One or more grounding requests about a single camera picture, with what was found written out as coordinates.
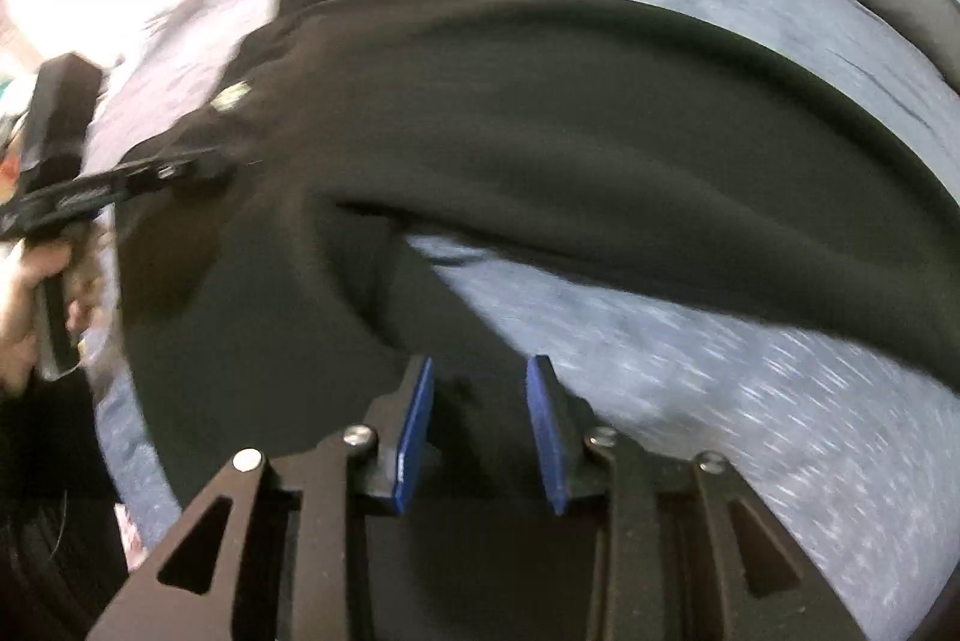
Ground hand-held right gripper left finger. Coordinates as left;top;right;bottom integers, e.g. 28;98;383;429
86;354;437;641

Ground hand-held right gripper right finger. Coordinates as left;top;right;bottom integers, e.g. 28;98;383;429
525;354;871;641

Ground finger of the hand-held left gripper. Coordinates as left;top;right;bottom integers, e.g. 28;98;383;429
116;172;230;201
120;149;230;181

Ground black pants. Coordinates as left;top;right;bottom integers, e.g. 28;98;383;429
111;0;960;537

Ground person's left hand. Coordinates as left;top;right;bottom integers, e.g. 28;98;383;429
0;238;72;396

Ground person's black clothing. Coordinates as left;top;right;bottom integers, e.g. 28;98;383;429
0;386;128;641

